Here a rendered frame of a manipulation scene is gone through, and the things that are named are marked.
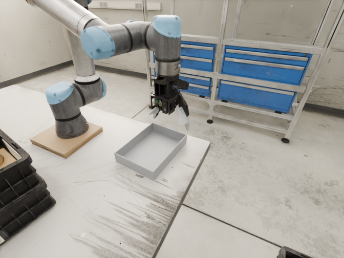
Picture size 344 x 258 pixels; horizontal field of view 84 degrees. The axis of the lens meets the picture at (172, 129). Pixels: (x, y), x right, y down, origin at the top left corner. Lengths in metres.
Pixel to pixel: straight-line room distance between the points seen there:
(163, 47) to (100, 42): 0.16
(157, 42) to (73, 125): 0.61
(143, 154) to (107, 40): 0.51
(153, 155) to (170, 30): 0.52
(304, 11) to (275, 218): 2.16
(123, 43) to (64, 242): 0.59
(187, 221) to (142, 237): 0.84
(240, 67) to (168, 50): 1.55
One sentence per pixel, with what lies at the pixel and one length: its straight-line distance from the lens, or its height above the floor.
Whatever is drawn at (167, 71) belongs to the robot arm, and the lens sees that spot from 0.58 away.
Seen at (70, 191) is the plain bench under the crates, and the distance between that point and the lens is 0.83.
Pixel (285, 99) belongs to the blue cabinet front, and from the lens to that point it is 2.14.
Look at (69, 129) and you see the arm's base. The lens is 1.02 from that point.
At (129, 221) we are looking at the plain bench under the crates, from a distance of 0.69.
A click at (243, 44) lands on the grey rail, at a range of 1.99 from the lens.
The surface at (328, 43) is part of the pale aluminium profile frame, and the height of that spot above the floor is 0.97.
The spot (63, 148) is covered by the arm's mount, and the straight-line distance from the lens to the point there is 0.99.
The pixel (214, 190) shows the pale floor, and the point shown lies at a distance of 1.65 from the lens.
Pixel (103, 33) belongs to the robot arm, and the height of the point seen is 1.21.
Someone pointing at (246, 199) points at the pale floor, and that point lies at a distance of 1.67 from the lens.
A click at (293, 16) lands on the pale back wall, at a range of 2.82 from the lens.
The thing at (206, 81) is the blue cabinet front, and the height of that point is 0.50.
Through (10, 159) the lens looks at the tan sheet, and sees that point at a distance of 0.86.
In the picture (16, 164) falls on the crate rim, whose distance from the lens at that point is 0.65.
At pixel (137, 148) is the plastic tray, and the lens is 0.91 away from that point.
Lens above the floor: 1.30
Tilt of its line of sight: 36 degrees down
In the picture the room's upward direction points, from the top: straight up
